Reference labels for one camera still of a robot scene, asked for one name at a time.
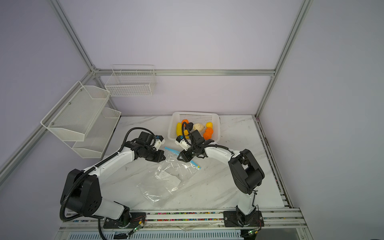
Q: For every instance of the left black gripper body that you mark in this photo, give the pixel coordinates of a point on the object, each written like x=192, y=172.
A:
x=152, y=155

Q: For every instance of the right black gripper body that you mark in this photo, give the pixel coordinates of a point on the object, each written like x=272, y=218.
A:
x=190, y=153

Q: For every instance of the yellow peach fruit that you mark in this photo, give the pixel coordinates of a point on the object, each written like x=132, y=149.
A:
x=186, y=134

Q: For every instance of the white garlic bulb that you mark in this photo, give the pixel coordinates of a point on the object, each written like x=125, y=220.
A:
x=198, y=127

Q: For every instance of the clear zip top bag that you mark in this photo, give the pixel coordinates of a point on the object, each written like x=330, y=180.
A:
x=166, y=179

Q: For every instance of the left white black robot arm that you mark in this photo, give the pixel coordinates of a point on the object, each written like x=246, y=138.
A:
x=82, y=195

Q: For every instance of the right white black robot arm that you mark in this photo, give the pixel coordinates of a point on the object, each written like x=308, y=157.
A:
x=245, y=170

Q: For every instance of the orange tangerine bottom right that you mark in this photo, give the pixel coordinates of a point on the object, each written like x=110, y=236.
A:
x=207, y=136

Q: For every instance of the orange tangerine bottom left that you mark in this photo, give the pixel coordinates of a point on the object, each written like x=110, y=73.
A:
x=209, y=131

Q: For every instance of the small yellow lemon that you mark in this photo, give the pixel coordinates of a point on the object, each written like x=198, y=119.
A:
x=209, y=125

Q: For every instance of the yellow green mango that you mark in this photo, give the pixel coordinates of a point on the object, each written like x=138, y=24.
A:
x=179, y=131

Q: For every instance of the white perforated plastic basket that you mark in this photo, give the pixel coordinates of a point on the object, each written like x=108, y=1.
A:
x=202, y=120

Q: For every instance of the white mesh two-tier shelf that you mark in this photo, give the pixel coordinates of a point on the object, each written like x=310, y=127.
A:
x=83, y=121

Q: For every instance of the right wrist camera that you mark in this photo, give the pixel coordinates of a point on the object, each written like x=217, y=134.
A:
x=181, y=141

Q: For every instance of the white wire wall basket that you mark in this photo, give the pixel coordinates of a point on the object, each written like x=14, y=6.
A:
x=132, y=81

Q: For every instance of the aluminium front rail base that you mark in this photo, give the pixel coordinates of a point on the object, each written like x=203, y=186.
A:
x=279, y=224

